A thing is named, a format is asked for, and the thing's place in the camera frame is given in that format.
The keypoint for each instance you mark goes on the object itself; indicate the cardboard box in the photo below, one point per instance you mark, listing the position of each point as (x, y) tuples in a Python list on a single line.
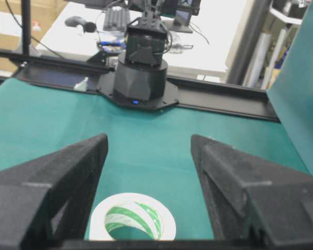
[(43, 15)]

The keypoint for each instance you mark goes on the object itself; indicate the black handheld scanner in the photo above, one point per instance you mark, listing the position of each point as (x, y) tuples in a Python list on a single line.
[(76, 21)]

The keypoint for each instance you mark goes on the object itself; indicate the black vertical pole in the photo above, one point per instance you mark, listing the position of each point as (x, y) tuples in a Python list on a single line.
[(26, 26)]

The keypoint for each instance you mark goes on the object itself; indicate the black aluminium frame rail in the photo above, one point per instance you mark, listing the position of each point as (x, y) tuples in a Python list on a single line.
[(64, 74)]

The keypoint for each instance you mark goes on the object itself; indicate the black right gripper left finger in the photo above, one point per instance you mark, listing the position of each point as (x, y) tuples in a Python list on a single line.
[(49, 199)]

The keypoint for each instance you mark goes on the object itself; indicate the black keyboard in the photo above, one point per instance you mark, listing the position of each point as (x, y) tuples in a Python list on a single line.
[(116, 19)]

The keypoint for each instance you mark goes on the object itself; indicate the black monitor with stand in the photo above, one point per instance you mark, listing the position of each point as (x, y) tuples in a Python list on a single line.
[(181, 21)]

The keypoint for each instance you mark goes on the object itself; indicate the white duct tape roll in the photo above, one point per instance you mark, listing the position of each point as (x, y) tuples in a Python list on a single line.
[(132, 210)]

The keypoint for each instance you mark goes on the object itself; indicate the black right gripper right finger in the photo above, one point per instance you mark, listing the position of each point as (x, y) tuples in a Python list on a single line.
[(252, 199)]

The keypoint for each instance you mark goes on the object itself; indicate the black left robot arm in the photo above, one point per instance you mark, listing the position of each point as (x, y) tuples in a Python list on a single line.
[(140, 77)]

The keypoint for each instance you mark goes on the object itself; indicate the white desk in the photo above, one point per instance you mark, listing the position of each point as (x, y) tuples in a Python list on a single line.
[(78, 33)]

